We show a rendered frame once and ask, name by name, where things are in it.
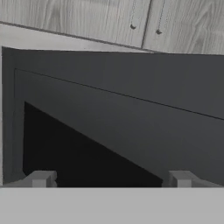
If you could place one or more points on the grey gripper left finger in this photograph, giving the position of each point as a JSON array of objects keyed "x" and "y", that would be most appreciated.
[{"x": 39, "y": 178}]

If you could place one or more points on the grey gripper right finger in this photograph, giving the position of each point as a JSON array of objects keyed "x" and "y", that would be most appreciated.
[{"x": 182, "y": 178}]

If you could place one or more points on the dark grey microwave door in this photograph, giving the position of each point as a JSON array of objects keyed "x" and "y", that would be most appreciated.
[{"x": 116, "y": 122}]

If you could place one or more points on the dark grey microwave oven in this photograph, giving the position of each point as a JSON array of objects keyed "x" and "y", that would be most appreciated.
[{"x": 122, "y": 73}]

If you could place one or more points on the grey wood cupboard door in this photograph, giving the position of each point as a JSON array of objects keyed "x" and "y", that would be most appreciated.
[
  {"x": 81, "y": 17},
  {"x": 189, "y": 26}
]

